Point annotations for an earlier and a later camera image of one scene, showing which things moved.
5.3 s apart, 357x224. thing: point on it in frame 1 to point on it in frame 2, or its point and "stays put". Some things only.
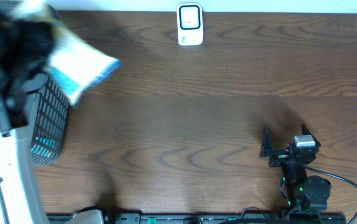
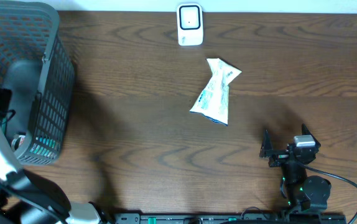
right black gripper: (266, 149) stays put
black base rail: (237, 218) stays put
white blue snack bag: (74, 65) to (213, 101)
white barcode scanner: (190, 23) stays put
